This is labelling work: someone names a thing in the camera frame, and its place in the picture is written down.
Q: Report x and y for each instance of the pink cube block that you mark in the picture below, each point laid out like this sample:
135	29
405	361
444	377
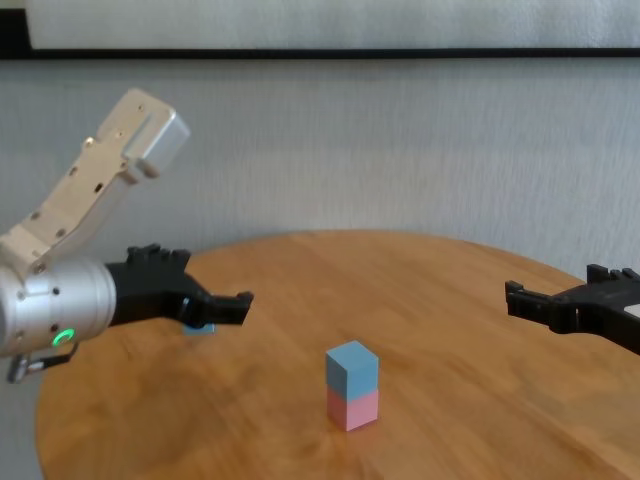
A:
352	412

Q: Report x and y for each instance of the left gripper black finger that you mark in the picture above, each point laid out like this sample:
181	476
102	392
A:
220	310
160	255

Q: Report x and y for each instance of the white wall panel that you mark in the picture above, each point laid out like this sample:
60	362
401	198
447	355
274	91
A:
320	22

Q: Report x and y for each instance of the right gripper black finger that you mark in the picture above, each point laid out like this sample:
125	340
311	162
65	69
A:
545	307
615	279

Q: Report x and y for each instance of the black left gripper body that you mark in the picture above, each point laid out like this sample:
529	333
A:
150	290

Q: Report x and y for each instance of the blue cube block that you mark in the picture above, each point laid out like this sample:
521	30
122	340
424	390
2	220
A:
352	367
200	332

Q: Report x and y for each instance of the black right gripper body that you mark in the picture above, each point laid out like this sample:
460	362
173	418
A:
610	315

